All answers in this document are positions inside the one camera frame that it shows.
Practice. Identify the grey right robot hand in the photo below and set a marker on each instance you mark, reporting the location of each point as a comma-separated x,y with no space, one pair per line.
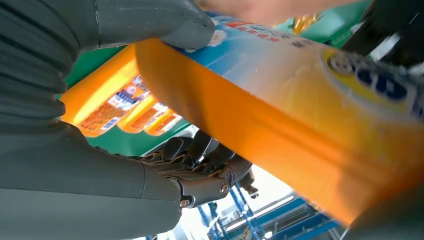
66,185

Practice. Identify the blue metal frame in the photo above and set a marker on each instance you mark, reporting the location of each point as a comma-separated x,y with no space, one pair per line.
314,228

